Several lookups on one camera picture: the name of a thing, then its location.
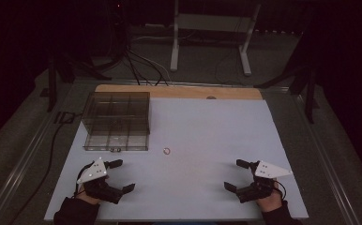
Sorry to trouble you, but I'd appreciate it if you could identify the metal floor rail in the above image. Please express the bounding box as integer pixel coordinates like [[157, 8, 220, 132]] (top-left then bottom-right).
[[0, 83, 77, 225], [290, 88, 362, 225]]

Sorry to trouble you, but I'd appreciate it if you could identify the hand-held gripper cable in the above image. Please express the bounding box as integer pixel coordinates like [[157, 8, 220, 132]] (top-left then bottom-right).
[[73, 164, 91, 199], [275, 179, 288, 201]]

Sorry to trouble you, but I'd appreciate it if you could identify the person's left hand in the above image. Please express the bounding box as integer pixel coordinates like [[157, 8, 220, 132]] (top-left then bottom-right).
[[77, 184, 101, 206]]

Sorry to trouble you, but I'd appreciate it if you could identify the white table mat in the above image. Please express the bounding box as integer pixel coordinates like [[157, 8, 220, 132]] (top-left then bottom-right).
[[43, 97, 309, 222]]

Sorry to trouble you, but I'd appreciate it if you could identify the black stand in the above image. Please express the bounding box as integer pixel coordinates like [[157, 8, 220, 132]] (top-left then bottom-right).
[[45, 55, 113, 113], [253, 60, 321, 125]]

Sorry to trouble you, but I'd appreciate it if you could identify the right hand-held gripper cable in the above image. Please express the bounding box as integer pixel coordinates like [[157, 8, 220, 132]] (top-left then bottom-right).
[[275, 179, 288, 201]]

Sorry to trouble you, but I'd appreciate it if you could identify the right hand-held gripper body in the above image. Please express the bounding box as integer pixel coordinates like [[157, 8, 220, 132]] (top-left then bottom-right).
[[235, 159, 294, 204]]

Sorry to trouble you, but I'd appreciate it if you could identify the smoked transparent drawer box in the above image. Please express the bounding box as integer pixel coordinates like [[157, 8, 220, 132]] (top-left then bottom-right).
[[82, 91, 152, 153]]

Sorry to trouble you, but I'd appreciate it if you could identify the black floor cable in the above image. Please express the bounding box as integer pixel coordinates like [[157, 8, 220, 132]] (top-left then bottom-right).
[[11, 112, 83, 221]]

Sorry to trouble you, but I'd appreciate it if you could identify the bundle of black cables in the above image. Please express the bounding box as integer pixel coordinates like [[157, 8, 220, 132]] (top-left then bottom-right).
[[105, 0, 171, 87]]

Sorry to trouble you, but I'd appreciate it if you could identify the person's right hand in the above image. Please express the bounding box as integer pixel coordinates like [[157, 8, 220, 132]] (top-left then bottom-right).
[[256, 182, 284, 214]]

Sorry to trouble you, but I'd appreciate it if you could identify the left hand-held gripper cable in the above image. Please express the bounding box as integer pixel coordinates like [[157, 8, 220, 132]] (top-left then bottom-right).
[[73, 164, 91, 199]]

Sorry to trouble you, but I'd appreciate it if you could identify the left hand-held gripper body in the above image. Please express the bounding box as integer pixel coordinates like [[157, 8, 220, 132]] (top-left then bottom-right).
[[76, 157, 124, 205]]

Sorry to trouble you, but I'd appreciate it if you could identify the white metal stand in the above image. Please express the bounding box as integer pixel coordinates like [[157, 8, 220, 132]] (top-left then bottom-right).
[[170, 0, 262, 77]]

